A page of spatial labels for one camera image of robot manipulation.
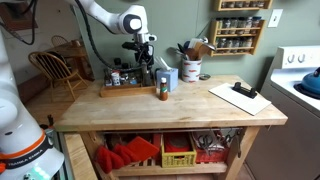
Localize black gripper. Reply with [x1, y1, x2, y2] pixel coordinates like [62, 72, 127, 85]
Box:
[122, 42, 154, 64]

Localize dark metal pepper grinder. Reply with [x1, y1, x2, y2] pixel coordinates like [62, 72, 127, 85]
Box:
[141, 62, 152, 86]

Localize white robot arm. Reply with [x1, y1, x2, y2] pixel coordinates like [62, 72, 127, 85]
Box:
[0, 0, 150, 180]

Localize white spice jar red cap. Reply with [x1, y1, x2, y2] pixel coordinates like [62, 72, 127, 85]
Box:
[111, 71, 121, 86]

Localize hot sauce bottle white cap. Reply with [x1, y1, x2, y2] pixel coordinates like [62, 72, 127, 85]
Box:
[160, 77, 168, 101]

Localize wooden spice tray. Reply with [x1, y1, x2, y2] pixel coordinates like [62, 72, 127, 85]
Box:
[100, 84, 156, 98]

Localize lower wooden spice rack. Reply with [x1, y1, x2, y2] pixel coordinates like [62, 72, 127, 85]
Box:
[209, 17, 265, 56]

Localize wooden spice rack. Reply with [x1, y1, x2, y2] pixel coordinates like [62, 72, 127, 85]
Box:
[209, 17, 265, 56]
[214, 0, 273, 11]

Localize upper wooden spice rack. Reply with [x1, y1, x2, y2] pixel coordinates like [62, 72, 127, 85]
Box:
[214, 0, 273, 11]

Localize blue tissue box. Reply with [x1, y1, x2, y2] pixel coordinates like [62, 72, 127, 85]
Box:
[156, 68, 178, 92]

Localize white utensil crock red pattern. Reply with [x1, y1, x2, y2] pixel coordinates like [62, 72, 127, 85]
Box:
[182, 60, 202, 83]

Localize small metal lid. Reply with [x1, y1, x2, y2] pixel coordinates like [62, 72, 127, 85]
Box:
[199, 74, 211, 80]

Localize wooden dining table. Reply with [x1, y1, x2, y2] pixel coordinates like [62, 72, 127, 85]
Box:
[50, 40, 94, 81]

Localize white cutting board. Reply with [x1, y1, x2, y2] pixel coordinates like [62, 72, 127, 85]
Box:
[209, 83, 271, 115]

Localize wooden windsor chair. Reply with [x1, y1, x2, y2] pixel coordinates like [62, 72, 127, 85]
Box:
[28, 52, 88, 100]

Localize wooden kitchen island table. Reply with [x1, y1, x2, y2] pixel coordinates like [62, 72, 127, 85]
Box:
[55, 75, 287, 180]

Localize red pot holder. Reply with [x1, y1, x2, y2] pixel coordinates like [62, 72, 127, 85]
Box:
[127, 136, 159, 161]

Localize scissors in crate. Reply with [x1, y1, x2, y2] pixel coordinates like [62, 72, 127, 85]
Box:
[198, 135, 219, 156]

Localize yellow plastic crate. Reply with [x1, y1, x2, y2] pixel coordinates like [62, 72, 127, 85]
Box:
[161, 133, 197, 168]

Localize red oven mitt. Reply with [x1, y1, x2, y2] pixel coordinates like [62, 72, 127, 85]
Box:
[96, 144, 139, 174]

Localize black knife sharpener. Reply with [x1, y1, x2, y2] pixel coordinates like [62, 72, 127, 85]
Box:
[232, 82, 257, 99]

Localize red plastic crate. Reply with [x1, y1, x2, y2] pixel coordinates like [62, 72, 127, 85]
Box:
[192, 131, 229, 163]

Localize blue kettle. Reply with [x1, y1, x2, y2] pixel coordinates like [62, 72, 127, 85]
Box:
[294, 67, 320, 100]

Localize white stove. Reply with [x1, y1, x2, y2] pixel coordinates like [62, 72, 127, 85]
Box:
[246, 45, 320, 180]

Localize framed wall picture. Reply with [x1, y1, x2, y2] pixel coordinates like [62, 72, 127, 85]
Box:
[0, 2, 38, 31]

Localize white light switch plate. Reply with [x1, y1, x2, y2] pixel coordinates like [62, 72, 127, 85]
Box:
[268, 9, 283, 28]

